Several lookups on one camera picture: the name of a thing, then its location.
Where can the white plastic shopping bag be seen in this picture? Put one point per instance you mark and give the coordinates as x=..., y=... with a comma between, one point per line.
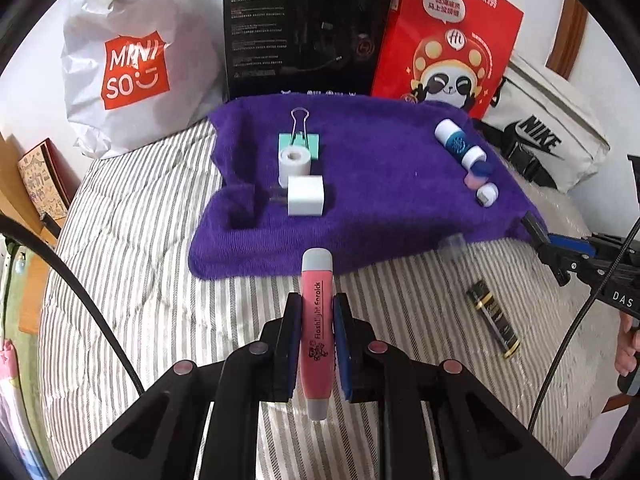
x=125, y=20

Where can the wooden furniture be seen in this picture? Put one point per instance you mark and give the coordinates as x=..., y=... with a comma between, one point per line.
x=15, y=200

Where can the decorated brown box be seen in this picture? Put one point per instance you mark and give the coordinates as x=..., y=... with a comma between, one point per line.
x=42, y=180

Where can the white waist bag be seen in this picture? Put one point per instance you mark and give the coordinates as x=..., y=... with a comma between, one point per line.
x=565, y=105

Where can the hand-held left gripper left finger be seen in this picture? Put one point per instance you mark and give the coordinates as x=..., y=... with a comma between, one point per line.
x=292, y=345

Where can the white charger plug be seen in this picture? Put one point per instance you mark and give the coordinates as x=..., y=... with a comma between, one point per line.
x=307, y=197

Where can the small white cylinder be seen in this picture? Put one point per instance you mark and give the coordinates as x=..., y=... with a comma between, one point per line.
x=489, y=192

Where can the white tape roll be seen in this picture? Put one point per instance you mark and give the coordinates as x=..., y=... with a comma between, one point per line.
x=295, y=162

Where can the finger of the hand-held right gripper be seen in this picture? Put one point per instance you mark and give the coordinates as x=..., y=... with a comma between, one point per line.
x=557, y=262
x=570, y=242

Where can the red panda box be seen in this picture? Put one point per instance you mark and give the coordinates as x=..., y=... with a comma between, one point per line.
x=450, y=25

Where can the person's right hand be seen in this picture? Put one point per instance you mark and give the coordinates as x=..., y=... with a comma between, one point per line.
x=629, y=350

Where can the blue and pink small item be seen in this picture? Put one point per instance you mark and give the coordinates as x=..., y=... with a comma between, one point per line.
x=477, y=172

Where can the blue and white cylindrical container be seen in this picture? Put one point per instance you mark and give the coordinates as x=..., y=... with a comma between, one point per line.
x=457, y=142

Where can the striped quilt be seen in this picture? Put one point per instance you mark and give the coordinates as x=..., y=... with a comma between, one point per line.
x=175, y=310

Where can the wooden frame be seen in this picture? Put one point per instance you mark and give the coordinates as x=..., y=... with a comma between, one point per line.
x=570, y=30

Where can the purple towel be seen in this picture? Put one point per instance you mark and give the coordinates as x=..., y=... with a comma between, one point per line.
x=380, y=185

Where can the black and gold small box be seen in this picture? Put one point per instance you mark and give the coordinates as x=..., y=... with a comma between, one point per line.
x=495, y=317

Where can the black cylindrical device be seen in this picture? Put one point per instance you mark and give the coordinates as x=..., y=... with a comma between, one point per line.
x=534, y=227

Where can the clear plastic cap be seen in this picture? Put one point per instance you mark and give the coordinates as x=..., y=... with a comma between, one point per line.
x=454, y=246

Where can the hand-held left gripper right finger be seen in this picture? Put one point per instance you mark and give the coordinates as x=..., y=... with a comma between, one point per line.
x=342, y=350

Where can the black headphone box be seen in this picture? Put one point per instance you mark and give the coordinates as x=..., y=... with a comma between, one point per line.
x=300, y=20

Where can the pink flashlight pen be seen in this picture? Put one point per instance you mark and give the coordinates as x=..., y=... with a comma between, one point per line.
x=316, y=310

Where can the green binder clip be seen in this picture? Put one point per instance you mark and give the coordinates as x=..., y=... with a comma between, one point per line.
x=310, y=142

